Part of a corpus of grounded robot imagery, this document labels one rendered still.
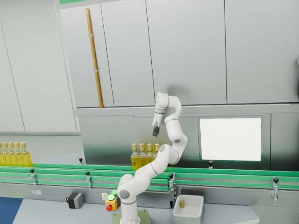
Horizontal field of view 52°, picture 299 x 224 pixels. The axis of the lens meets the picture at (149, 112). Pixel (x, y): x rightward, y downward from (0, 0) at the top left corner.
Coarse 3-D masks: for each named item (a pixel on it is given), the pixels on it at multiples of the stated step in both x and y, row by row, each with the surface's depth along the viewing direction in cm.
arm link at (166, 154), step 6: (162, 150) 171; (168, 150) 170; (174, 150) 178; (162, 156) 170; (168, 156) 169; (174, 156) 176; (156, 162) 172; (162, 162) 169; (168, 162) 170; (174, 162) 179; (156, 168) 171; (162, 168) 171
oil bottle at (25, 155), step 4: (24, 144) 242; (24, 148) 243; (24, 152) 242; (28, 152) 245; (24, 156) 243; (28, 156) 245; (24, 160) 244; (28, 160) 245; (24, 164) 245; (28, 164) 245; (32, 164) 250
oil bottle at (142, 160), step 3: (144, 153) 217; (138, 156) 217; (141, 156) 216; (144, 156) 215; (138, 159) 217; (141, 159) 216; (144, 159) 216; (141, 162) 217; (144, 162) 216; (141, 165) 218; (144, 165) 217
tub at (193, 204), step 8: (176, 200) 201; (184, 200) 206; (192, 200) 205; (200, 200) 203; (176, 208) 195; (184, 208) 204; (192, 208) 203; (200, 208) 190; (184, 216) 185; (192, 216) 184
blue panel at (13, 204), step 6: (0, 198) 248; (6, 198) 247; (12, 198) 245; (18, 198) 243; (0, 204) 250; (6, 204) 249; (12, 204) 247; (18, 204) 245; (0, 210) 253; (6, 210) 251; (12, 210) 249; (0, 216) 255; (6, 216) 253; (12, 216) 251; (0, 222) 257; (6, 222) 255; (12, 222) 253
